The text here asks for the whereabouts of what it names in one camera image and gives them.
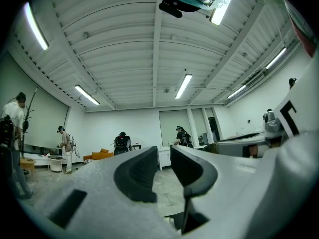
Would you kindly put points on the white cabinet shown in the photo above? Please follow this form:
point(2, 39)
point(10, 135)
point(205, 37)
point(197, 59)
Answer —
point(164, 158)

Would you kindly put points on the orange sofa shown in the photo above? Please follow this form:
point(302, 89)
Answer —
point(99, 155)

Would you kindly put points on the fluorescent ceiling light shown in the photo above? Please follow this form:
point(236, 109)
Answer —
point(87, 94)
point(36, 26)
point(184, 86)
point(221, 14)
point(236, 91)
point(276, 58)

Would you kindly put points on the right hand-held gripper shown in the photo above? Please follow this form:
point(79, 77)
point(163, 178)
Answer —
point(306, 96)

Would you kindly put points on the person's red shirt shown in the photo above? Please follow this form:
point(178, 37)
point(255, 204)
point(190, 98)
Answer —
point(302, 37)

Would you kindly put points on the low white bench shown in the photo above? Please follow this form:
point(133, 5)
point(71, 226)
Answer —
point(40, 159)

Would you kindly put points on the white round bin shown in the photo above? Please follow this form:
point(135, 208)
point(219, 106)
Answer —
point(56, 162)

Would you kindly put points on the small wooden side table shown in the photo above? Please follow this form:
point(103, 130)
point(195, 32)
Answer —
point(27, 163)

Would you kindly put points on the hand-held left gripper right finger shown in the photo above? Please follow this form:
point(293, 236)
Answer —
point(236, 195)

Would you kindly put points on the black head camera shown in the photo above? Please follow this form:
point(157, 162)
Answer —
point(172, 9)

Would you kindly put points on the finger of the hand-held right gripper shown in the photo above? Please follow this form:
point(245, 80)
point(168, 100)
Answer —
point(236, 149)

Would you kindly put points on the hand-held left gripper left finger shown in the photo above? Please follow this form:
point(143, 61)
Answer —
point(99, 195)

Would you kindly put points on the black coat rack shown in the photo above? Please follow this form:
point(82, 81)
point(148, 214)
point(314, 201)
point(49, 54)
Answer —
point(26, 126)

